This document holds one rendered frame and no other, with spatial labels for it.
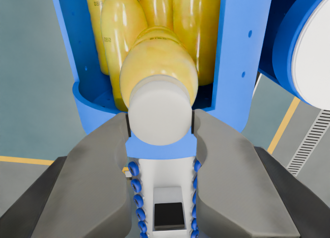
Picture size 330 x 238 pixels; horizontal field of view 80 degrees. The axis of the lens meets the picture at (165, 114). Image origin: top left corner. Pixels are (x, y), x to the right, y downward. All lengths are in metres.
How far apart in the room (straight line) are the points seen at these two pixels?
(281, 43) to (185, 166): 0.44
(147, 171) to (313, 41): 0.55
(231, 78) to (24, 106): 1.77
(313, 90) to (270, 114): 1.37
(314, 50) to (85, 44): 0.42
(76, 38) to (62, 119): 1.48
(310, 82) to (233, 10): 0.33
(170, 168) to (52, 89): 1.25
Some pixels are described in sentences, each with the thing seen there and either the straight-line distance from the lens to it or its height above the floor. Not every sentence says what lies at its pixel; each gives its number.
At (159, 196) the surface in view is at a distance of 0.73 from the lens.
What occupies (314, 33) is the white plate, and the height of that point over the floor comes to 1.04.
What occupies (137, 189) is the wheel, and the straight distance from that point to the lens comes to 0.67.
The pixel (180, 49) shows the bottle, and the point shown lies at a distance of 0.16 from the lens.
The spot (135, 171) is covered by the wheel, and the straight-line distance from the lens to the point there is 0.62.
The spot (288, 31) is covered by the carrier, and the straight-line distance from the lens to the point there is 0.50.
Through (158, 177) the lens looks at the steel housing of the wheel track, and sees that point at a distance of 0.71.
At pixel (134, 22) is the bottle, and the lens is 0.29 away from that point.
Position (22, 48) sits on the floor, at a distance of 1.70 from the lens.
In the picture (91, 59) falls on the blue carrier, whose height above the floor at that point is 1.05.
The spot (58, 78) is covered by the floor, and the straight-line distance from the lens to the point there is 1.66.
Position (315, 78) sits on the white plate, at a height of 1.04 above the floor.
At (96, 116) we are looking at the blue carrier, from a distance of 0.25.
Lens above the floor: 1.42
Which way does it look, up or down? 61 degrees down
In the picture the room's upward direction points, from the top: 176 degrees clockwise
